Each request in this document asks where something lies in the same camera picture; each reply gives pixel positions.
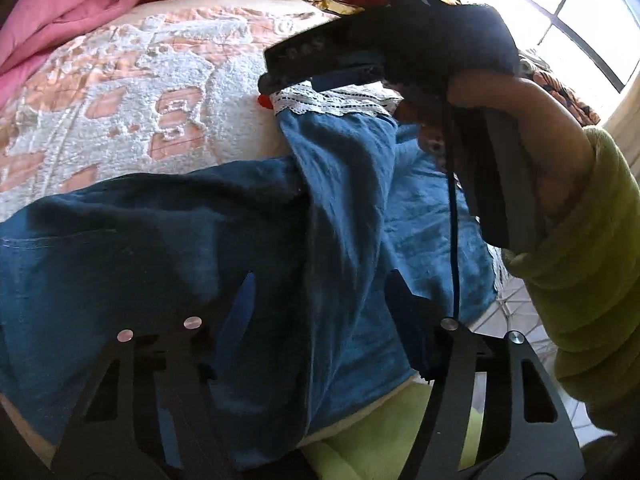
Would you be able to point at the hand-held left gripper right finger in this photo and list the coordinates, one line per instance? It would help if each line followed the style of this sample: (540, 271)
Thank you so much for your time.
(402, 310)

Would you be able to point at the blue denim pants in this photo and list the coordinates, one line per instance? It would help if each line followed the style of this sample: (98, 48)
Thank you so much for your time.
(200, 240)

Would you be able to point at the person's right hand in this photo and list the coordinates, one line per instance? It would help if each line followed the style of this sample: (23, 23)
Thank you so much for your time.
(550, 125)

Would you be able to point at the pink white printed blanket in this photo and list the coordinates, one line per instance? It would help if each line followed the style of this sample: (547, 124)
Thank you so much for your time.
(150, 85)

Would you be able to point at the person's green garment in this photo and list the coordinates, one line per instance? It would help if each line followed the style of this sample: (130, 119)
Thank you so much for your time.
(380, 435)

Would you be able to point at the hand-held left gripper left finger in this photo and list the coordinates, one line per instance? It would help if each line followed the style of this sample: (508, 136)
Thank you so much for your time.
(239, 320)

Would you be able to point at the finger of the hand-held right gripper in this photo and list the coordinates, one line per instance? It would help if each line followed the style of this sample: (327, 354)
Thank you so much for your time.
(345, 76)
(320, 45)

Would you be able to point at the person's right forearm green sleeve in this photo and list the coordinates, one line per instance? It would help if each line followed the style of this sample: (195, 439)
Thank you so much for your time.
(595, 270)

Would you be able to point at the pink quilt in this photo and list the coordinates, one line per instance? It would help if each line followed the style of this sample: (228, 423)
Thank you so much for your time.
(55, 5)

